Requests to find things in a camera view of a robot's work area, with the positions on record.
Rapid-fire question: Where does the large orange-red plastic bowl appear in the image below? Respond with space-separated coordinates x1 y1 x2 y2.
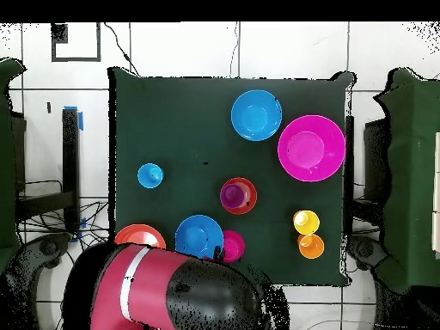
113 223 168 250

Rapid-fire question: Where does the black square floor frame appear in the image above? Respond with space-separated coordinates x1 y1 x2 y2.
50 21 103 64

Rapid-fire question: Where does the yellow plastic cup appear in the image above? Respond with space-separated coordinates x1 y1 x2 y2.
292 210 321 237

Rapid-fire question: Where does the small red plastic bowl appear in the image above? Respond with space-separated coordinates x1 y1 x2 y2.
219 176 259 217

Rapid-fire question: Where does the green-clothed side table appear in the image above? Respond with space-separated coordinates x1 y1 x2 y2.
0 58 28 274
373 67 440 293

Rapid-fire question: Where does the orange plastic cup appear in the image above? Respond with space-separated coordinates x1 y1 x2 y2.
297 233 326 260

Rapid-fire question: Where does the black floor cable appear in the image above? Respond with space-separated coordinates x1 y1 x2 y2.
103 21 141 77

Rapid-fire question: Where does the blue plastic cup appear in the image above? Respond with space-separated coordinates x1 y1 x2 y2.
136 162 165 190

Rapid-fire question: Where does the blue plastic bowl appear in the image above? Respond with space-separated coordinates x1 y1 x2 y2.
174 214 225 261
230 89 284 143

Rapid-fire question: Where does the blue tape strip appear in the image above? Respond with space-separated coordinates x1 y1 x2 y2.
63 105 84 132

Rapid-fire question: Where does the grey stand base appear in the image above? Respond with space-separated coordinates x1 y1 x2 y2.
3 231 74 330
346 235 389 272

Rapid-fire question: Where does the tangle of black cables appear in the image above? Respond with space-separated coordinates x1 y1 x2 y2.
16 178 114 262

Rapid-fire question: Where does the small magenta plastic bowl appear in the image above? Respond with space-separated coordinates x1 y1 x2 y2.
221 229 248 265

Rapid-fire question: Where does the large pink plastic bowl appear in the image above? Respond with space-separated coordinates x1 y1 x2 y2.
277 113 347 183

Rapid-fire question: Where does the purple plastic cup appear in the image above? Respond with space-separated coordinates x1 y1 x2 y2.
220 182 249 210

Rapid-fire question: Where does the dark green table cloth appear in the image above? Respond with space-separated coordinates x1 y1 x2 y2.
107 66 357 288

